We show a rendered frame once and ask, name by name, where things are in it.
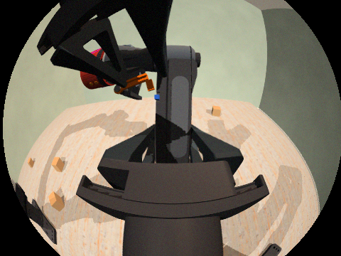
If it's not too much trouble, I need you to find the dark grey hose nozzle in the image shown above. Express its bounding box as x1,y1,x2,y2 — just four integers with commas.
80,45,201,163

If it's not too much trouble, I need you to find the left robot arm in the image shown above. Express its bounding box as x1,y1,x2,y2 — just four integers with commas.
11,178,57,245

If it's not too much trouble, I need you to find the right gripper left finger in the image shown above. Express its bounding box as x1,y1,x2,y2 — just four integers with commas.
102,124,156,163

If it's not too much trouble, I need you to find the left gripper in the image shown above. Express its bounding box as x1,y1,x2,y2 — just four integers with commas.
37,0,173,88

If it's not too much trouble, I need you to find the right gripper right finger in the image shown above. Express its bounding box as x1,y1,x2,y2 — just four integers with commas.
190,124,244,175

